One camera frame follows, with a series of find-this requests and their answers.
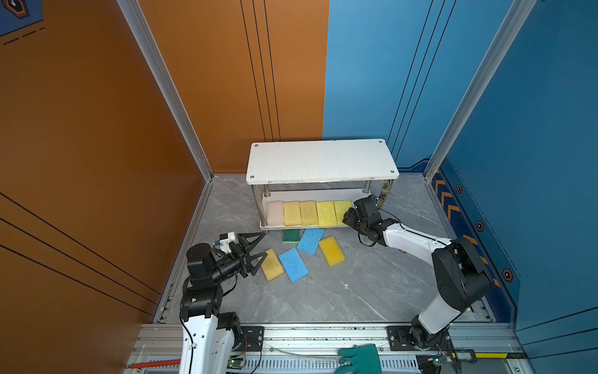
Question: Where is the pale pink foam sponge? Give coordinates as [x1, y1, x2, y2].
[266, 201, 284, 227]

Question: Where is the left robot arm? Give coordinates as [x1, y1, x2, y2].
[179, 232, 267, 373]

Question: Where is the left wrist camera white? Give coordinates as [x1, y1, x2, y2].
[214, 232, 238, 254]

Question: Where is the red handled tool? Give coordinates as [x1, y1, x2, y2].
[126, 358, 181, 369]

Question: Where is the small circuit board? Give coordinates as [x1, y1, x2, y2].
[227, 355, 247, 371]
[416, 355, 453, 374]

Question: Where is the blue sponge upper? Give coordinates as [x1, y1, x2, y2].
[297, 228, 324, 256]

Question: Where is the white two-tier shelf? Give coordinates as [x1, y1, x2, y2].
[246, 139, 400, 230]

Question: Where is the small circuit board left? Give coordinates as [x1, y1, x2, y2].
[227, 355, 247, 371]

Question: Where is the blue sponge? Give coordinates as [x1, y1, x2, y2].
[297, 228, 324, 256]
[279, 249, 309, 283]

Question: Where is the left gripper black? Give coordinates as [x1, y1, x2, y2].
[210, 233, 266, 286]

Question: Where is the small circuit board right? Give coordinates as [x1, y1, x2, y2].
[416, 355, 453, 374]

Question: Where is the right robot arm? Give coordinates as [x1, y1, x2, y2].
[343, 197, 495, 350]

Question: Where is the yellow foam sponge front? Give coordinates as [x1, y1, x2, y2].
[283, 201, 302, 227]

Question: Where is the blue sponge lower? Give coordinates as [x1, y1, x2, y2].
[279, 249, 309, 283]

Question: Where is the yellow foam sponge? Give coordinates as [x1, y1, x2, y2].
[283, 201, 302, 227]
[261, 249, 285, 282]
[300, 201, 319, 227]

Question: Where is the yellow-green sponge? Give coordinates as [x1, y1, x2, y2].
[316, 201, 337, 228]
[333, 200, 353, 226]

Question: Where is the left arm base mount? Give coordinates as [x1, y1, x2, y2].
[232, 325, 265, 354]

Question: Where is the thick yellow sponge centre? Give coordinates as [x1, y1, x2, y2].
[319, 237, 346, 267]

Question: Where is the green rubber glove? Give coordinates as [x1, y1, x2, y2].
[335, 344, 382, 374]

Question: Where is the green scouring sponge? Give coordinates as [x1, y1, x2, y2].
[283, 229, 301, 244]

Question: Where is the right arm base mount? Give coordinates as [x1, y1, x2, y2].
[386, 325, 453, 352]

